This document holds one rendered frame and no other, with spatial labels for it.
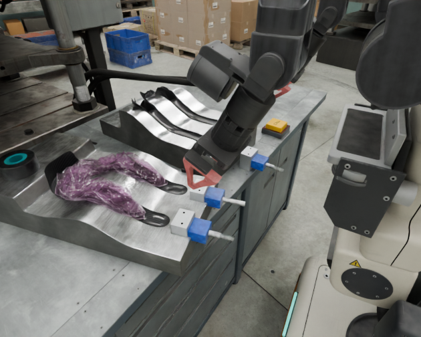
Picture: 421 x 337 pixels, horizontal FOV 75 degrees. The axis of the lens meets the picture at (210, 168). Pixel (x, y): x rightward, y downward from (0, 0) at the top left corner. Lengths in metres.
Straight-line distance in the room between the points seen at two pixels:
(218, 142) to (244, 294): 1.14
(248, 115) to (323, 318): 0.94
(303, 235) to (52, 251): 1.40
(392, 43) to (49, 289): 0.67
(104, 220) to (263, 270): 1.11
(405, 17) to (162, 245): 0.51
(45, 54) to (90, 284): 0.89
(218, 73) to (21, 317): 0.55
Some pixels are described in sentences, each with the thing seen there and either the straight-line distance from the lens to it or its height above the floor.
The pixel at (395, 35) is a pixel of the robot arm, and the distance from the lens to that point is 0.32.
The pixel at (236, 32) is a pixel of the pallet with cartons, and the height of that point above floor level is 0.28.
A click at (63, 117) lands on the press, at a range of 1.34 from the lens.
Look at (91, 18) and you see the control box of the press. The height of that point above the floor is 1.11.
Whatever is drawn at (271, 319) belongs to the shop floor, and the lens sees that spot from 1.47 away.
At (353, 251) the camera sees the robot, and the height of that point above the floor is 0.80.
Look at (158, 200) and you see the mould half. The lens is 0.68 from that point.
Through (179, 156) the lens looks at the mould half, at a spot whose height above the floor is 0.85.
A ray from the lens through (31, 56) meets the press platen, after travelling 1.27.
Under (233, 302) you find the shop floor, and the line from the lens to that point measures 1.48.
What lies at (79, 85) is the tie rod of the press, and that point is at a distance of 1.31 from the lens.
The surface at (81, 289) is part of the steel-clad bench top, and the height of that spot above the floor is 0.80.
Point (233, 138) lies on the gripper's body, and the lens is 0.43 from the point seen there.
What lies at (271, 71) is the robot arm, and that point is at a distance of 0.34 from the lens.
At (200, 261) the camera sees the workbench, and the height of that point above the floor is 0.53.
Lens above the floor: 1.32
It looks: 37 degrees down
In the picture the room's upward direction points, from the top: straight up
